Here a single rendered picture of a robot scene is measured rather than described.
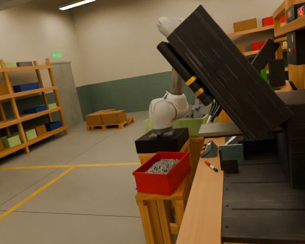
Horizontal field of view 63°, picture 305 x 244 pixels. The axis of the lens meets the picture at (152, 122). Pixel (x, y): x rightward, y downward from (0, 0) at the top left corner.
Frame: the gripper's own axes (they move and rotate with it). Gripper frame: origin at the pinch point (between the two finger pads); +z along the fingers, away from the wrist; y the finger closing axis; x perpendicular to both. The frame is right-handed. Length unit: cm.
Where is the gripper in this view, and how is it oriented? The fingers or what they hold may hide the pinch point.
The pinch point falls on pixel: (209, 121)
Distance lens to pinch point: 149.3
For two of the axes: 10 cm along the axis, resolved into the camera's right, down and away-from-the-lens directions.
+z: -4.3, 8.9, -1.1
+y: 3.2, 0.4, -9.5
